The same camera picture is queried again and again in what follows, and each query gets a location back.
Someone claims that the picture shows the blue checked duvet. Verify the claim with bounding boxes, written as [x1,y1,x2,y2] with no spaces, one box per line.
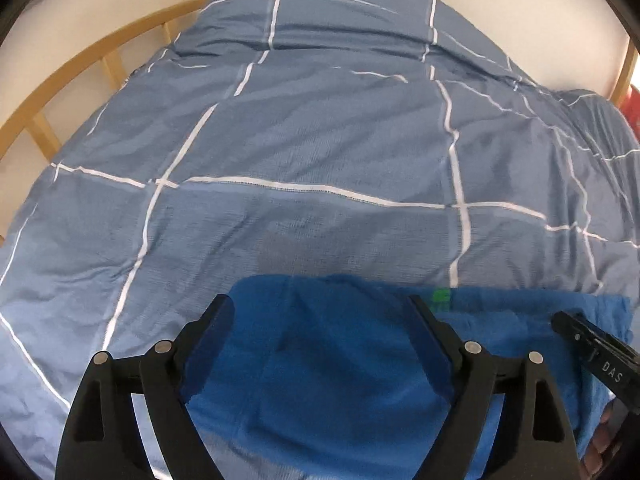
[0,0,640,480]

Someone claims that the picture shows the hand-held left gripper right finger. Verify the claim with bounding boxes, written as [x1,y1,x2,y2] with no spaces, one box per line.
[409,295,582,480]

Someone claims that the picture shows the blue pants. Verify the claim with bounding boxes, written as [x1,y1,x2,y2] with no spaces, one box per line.
[177,274,633,480]

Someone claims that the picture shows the person's right hand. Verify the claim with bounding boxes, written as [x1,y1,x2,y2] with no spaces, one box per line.
[581,399,637,480]

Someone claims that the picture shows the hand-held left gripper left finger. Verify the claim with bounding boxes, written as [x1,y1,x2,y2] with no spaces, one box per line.
[55,294,236,480]

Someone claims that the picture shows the wooden bed end rail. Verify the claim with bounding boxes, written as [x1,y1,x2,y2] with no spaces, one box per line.
[606,47,640,111]

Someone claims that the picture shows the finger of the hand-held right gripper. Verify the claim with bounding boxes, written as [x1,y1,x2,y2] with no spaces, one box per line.
[551,310,640,367]

